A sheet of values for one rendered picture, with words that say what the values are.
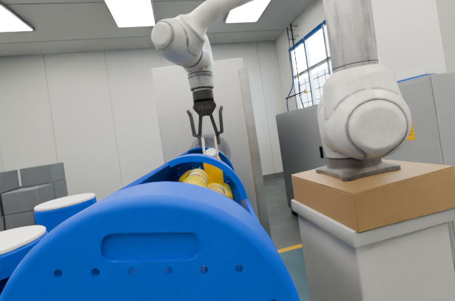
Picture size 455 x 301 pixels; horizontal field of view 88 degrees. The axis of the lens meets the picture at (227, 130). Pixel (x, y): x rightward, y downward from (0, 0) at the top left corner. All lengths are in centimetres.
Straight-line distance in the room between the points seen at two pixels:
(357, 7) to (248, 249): 56
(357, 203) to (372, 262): 17
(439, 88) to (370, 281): 129
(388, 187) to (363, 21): 40
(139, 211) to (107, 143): 541
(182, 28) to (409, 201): 74
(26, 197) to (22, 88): 295
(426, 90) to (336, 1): 121
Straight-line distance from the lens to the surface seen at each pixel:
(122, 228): 24
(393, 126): 55
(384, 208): 72
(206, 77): 84
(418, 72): 203
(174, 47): 69
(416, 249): 85
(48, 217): 151
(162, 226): 23
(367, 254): 75
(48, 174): 422
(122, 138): 556
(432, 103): 178
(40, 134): 607
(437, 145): 179
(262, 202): 169
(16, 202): 397
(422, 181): 80
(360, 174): 78
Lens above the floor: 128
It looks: 1 degrees up
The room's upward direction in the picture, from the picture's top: 8 degrees counter-clockwise
